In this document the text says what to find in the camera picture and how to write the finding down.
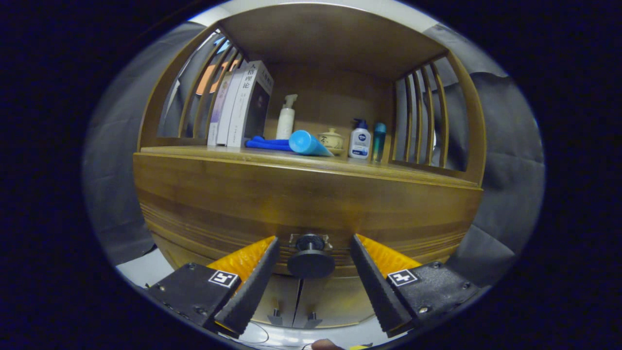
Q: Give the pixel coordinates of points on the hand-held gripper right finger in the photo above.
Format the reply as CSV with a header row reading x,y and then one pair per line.
x,y
379,291

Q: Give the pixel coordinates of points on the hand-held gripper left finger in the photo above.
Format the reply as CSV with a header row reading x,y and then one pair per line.
x,y
255,291

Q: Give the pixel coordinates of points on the black round drawer knob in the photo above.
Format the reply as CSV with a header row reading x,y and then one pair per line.
x,y
311,265

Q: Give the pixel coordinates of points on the blue and white tube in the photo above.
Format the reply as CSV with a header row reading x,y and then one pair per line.
x,y
303,142

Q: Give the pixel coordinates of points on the wooden cabinet door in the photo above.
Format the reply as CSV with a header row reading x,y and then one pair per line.
x,y
282,296
335,296

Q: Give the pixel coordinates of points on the wooden countertop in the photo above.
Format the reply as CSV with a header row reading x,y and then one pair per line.
x,y
388,167

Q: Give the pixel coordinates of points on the wooden cabinet with slatted sides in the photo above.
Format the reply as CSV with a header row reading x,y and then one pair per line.
x,y
330,39

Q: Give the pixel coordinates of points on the teal slim bottle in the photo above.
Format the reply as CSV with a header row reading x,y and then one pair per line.
x,y
379,143

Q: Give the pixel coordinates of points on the blue folded cloth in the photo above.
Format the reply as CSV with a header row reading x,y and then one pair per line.
x,y
267,144

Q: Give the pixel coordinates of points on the white lotion bottle blue cap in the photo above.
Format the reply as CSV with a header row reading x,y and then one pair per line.
x,y
360,143

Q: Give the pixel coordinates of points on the beige lidded teacup with saucer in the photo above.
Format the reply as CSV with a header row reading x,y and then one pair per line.
x,y
334,140

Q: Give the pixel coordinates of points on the white pump bottle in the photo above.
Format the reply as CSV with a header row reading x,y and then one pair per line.
x,y
285,124

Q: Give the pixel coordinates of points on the thin purple book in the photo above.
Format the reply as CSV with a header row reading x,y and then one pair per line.
x,y
216,121

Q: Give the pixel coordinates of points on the thin white book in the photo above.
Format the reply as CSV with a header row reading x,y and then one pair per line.
x,y
227,116

